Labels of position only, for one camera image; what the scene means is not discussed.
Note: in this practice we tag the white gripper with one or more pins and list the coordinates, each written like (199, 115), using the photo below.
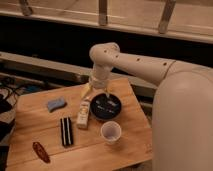
(98, 79)

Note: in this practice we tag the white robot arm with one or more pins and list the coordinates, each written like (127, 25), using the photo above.
(182, 113)

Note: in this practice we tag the black round tin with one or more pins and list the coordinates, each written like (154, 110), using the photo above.
(105, 107)

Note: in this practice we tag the white tube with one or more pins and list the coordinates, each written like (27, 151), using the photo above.
(83, 114)

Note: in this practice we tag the black striped case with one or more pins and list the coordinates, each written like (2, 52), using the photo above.
(66, 132)

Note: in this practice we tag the red brown oval object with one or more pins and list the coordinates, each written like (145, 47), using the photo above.
(41, 152)

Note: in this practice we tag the middle metal chair leg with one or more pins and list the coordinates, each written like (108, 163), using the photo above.
(102, 6)

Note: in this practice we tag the metal chair leg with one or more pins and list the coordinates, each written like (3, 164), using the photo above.
(102, 6)
(166, 16)
(25, 8)

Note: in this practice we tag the left metal chair leg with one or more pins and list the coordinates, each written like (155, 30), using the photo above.
(25, 8)

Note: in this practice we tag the right metal chair leg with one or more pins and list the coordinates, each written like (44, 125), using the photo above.
(166, 16)

